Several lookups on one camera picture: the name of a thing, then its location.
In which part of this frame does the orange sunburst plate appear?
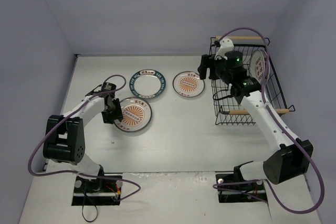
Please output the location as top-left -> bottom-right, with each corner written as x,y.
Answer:
114,98 -> 152,133
172,71 -> 205,98

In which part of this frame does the red character plate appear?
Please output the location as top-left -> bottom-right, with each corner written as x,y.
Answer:
249,49 -> 267,84

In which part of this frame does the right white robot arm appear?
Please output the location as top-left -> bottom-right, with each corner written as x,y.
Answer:
197,51 -> 313,188

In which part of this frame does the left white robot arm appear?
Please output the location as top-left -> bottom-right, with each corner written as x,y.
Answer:
43,82 -> 123,193

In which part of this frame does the teal rimmed white plate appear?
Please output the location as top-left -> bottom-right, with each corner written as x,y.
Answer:
129,69 -> 166,99

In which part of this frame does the black wire dish rack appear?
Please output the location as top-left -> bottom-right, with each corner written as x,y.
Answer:
209,37 -> 296,125

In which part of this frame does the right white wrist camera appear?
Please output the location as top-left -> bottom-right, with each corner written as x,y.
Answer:
215,37 -> 234,60

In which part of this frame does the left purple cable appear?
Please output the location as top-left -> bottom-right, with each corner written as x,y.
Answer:
27,74 -> 141,200

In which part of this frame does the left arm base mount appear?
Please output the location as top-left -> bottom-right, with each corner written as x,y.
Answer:
71,174 -> 122,206

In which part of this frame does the thin black cable loop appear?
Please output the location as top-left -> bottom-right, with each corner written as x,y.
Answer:
80,201 -> 97,223

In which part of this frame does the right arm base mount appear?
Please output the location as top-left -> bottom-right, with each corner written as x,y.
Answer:
216,182 -> 268,204

